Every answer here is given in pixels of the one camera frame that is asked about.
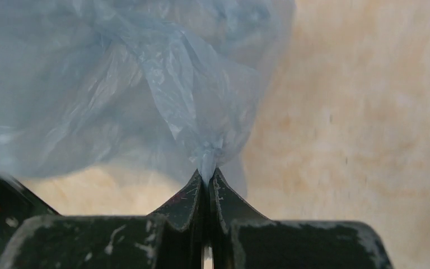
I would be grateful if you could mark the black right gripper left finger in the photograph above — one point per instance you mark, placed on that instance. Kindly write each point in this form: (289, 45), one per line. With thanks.
(169, 237)

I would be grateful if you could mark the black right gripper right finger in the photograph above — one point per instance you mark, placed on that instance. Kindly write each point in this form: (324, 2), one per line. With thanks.
(242, 237)

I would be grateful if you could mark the light blue plastic trash bag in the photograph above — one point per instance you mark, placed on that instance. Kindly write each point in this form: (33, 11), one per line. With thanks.
(167, 86)

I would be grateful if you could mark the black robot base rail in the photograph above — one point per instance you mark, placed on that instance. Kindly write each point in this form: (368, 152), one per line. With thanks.
(0, 215)

